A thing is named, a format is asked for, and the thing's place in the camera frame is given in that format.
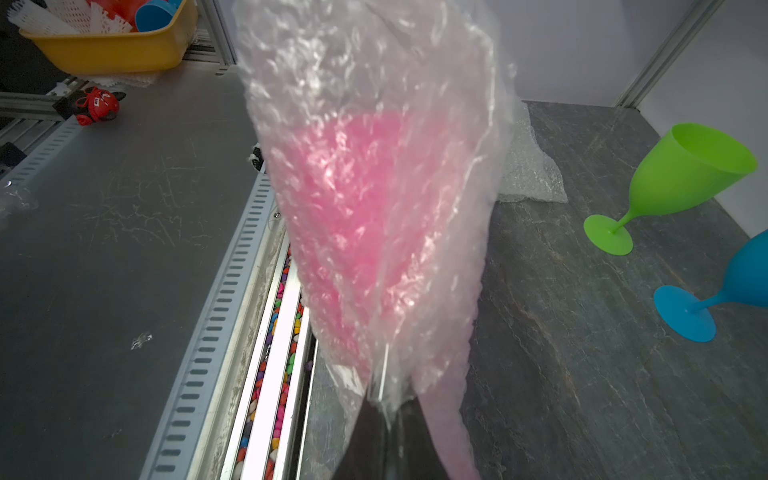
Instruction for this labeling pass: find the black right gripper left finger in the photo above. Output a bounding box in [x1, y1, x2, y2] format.
[332, 384, 389, 480]

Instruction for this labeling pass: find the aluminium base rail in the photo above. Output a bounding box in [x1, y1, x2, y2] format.
[218, 223, 313, 479]

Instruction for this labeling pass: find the white slotted cable duct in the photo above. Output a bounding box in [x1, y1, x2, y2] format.
[140, 174, 274, 479]

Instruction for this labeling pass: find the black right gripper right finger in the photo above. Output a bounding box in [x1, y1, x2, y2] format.
[388, 397, 449, 480]

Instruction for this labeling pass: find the bubble wrap sheet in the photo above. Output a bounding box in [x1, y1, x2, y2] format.
[498, 100, 568, 203]
[234, 1, 515, 479]

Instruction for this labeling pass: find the pink plastic wine glass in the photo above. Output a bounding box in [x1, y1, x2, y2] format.
[272, 110, 490, 479]

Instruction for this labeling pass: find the red toy object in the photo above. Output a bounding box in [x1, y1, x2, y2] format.
[70, 87, 126, 126]

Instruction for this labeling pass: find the yellow plastic bin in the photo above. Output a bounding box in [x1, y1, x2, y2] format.
[19, 1, 198, 76]

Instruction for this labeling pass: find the green plastic wine glass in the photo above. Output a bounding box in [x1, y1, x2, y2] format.
[583, 123, 758, 256]

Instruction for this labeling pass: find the blue plastic wine glass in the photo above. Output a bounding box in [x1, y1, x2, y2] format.
[653, 231, 767, 343]

